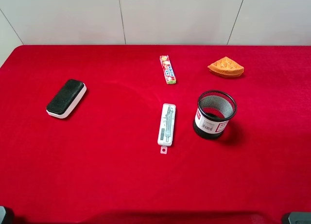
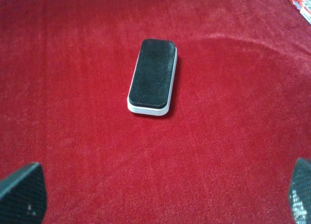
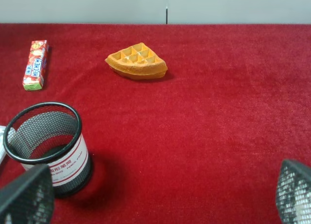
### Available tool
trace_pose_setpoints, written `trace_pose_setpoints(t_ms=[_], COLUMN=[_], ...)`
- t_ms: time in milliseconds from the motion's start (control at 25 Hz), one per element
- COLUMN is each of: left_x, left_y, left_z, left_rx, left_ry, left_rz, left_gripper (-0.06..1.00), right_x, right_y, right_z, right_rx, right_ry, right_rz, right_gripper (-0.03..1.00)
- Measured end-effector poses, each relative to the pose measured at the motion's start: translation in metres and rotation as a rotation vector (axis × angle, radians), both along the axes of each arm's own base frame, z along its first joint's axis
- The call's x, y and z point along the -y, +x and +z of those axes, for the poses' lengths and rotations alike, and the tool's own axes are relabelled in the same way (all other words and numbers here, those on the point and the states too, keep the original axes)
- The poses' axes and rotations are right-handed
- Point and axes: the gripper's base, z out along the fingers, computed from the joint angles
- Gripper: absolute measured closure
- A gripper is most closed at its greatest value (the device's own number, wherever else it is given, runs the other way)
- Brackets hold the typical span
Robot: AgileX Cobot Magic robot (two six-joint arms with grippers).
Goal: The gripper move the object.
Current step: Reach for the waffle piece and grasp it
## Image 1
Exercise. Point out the orange waffle wedge toy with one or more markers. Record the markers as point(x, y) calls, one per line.
point(226, 68)

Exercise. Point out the white compass set case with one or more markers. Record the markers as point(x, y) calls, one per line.
point(166, 128)

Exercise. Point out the red candy stick pack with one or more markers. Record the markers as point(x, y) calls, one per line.
point(166, 65)

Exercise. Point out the black mesh pen cup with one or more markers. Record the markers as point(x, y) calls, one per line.
point(214, 110)

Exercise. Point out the red table cloth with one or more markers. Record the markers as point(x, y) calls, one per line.
point(102, 163)

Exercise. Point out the black and white board eraser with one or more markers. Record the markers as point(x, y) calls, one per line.
point(67, 98)

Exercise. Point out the dark right base corner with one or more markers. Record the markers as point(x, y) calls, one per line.
point(297, 218)

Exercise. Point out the dark base corner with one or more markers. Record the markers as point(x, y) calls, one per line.
point(6, 215)
point(297, 218)

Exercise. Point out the dark left base corner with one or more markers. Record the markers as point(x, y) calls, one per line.
point(6, 215)

